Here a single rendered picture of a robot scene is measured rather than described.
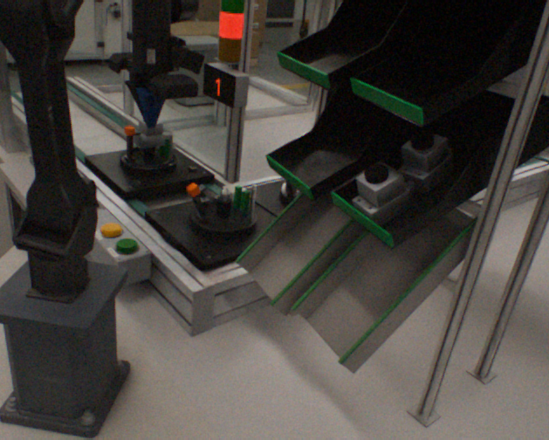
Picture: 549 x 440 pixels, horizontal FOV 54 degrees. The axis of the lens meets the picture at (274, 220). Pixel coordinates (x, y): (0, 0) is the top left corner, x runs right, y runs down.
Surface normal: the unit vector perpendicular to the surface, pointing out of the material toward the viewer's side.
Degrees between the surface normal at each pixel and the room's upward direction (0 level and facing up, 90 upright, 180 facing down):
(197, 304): 90
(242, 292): 90
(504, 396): 0
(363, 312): 45
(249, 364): 0
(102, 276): 0
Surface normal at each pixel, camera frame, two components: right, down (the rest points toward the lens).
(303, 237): -0.54, -0.52
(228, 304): 0.62, 0.43
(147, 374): 0.11, -0.88
